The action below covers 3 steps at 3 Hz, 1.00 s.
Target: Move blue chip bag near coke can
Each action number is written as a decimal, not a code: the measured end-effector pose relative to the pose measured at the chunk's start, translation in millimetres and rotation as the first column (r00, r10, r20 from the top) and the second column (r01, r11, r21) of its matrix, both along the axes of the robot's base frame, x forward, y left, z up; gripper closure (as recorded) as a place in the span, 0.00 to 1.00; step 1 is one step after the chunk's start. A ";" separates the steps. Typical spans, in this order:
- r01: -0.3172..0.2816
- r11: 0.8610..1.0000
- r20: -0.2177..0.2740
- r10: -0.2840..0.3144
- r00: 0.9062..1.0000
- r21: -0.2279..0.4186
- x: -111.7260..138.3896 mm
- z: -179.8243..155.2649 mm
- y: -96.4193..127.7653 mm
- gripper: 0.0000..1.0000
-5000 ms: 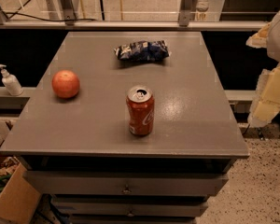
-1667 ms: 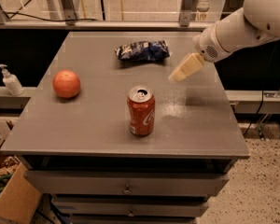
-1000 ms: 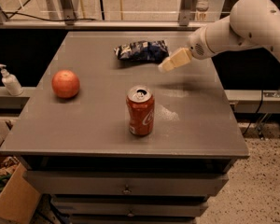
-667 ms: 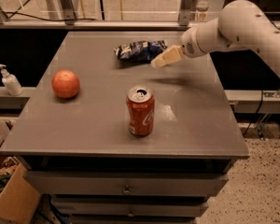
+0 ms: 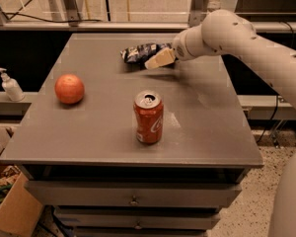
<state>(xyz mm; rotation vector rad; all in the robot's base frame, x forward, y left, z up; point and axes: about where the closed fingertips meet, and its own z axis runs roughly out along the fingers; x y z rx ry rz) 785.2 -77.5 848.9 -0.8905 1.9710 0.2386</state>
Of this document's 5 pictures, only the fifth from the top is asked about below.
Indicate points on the blue chip bag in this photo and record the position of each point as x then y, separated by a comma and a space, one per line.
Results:
141, 53

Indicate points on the grey drawer cabinet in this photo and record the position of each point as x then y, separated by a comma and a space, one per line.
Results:
85, 160

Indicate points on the white pump bottle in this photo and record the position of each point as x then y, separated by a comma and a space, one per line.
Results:
11, 87

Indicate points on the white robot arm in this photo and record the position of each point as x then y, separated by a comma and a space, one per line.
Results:
223, 32

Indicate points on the top drawer knob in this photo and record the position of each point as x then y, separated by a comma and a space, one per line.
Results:
133, 201

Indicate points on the cardboard box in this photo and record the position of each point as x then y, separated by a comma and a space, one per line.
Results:
19, 211

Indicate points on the red coke can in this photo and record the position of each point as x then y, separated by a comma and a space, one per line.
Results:
149, 110

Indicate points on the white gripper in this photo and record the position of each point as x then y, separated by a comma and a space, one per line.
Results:
179, 50

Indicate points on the orange fruit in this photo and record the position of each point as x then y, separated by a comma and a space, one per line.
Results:
69, 89

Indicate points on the drawer knob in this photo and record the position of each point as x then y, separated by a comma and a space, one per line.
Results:
138, 226
133, 201

